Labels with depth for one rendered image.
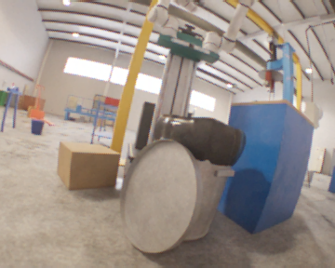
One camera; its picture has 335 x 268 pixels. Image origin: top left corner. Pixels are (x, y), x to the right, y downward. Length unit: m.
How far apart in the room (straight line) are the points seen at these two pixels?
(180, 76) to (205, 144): 1.16
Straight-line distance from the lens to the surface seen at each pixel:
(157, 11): 1.68
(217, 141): 0.73
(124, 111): 2.21
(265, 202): 1.15
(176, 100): 1.68
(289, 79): 3.30
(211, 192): 0.84
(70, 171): 1.22
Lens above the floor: 0.57
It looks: 1 degrees down
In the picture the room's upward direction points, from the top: 12 degrees clockwise
